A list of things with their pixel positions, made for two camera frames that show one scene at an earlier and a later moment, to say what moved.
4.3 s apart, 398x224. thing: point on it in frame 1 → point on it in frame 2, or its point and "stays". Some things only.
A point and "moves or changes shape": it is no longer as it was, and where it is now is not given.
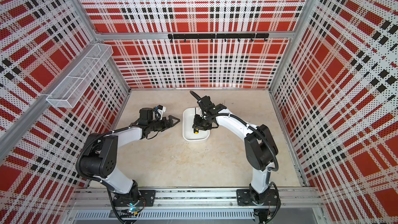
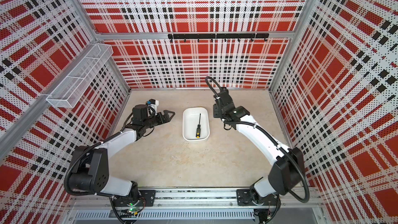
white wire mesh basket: [62, 96] stays
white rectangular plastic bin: [188, 113] stays
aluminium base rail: [302, 205] stays
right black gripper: [197, 125] → [216, 113]
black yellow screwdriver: [196, 130] moves or changes shape
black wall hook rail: [211, 36] stays
